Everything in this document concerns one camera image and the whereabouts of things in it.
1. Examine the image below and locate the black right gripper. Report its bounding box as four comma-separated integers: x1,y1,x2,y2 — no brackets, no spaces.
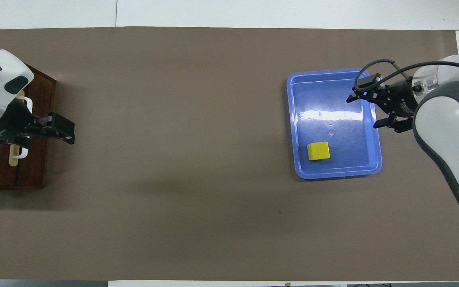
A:
346,73,420,134

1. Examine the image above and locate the brown table mat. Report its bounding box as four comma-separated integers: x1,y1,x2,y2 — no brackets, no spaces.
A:
0,27,459,281

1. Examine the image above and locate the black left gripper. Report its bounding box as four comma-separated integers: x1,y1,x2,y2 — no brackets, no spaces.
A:
0,98,76,145

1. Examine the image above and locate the blue plastic tray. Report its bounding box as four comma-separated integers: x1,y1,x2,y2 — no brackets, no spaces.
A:
286,68,383,180

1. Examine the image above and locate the yellow cube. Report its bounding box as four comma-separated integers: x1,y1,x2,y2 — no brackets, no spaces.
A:
307,142,331,161

